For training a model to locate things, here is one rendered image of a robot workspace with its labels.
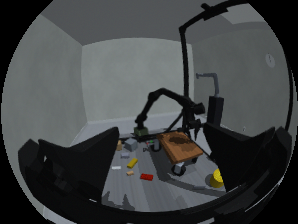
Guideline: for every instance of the yellow rectangular block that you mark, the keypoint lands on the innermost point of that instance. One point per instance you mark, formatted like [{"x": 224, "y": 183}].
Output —
[{"x": 132, "y": 163}]

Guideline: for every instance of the yellow cylinder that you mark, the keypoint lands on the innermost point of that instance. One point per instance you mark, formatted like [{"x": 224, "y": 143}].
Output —
[{"x": 216, "y": 179}]

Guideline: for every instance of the red toy building brick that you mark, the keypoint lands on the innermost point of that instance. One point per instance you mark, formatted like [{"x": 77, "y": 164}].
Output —
[{"x": 146, "y": 177}]

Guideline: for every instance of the tan cube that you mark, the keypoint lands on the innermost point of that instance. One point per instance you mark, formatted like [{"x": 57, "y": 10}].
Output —
[{"x": 119, "y": 146}]

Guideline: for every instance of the small brown block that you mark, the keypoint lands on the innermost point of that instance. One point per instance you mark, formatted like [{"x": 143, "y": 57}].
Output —
[{"x": 130, "y": 173}]

